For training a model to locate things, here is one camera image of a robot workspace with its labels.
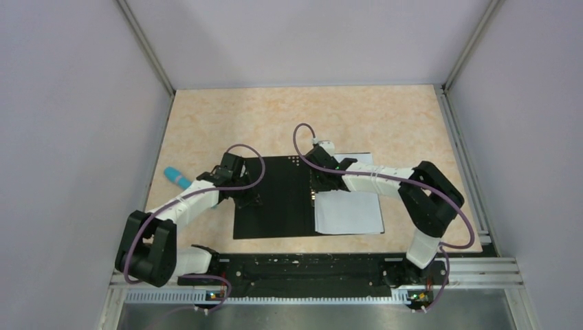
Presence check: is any aluminium rail frame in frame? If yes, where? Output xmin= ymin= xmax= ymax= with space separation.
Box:
xmin=99 ymin=254 xmax=540 ymax=329

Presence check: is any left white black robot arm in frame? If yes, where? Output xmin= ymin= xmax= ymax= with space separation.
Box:
xmin=114 ymin=152 xmax=267 ymax=287

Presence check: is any cyan marker pen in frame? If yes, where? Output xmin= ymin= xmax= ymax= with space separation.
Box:
xmin=164 ymin=166 xmax=219 ymax=211

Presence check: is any grey black folder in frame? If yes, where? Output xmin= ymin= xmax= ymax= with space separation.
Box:
xmin=232 ymin=156 xmax=338 ymax=240

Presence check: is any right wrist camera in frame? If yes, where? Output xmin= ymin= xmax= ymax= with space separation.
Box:
xmin=312 ymin=138 xmax=336 ymax=156

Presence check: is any paper sheet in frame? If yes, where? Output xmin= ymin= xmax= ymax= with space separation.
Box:
xmin=313 ymin=152 xmax=384 ymax=236

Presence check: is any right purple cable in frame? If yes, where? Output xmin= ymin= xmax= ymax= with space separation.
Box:
xmin=292 ymin=122 xmax=476 ymax=315

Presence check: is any purple cable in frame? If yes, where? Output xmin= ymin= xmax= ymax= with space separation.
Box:
xmin=122 ymin=144 xmax=267 ymax=315
xmin=292 ymin=122 xmax=476 ymax=315

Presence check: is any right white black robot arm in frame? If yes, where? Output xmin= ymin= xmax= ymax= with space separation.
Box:
xmin=302 ymin=143 xmax=465 ymax=283

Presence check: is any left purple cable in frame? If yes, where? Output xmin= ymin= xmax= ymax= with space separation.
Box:
xmin=122 ymin=144 xmax=267 ymax=315

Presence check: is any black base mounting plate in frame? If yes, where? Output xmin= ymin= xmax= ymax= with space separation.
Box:
xmin=177 ymin=253 xmax=446 ymax=298

